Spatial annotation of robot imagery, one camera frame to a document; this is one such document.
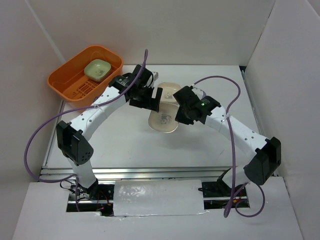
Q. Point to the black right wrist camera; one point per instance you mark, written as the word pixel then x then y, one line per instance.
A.
pixel 189 95

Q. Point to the cream panda plate back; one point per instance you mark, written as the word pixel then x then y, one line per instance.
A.
pixel 168 90

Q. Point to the orange plastic bin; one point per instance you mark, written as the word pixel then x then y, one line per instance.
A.
pixel 73 86

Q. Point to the aluminium rail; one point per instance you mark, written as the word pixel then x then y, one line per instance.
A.
pixel 159 173

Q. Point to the green panda plate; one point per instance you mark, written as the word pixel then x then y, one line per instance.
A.
pixel 98 70

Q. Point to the cream panda plate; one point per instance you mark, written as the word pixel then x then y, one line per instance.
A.
pixel 168 90
pixel 164 120

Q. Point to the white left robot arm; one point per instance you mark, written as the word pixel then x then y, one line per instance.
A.
pixel 73 137

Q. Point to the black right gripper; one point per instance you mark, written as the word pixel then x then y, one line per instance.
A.
pixel 179 118

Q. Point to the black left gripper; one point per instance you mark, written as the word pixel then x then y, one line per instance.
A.
pixel 151 103

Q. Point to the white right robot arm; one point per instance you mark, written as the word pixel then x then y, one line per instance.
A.
pixel 264 154

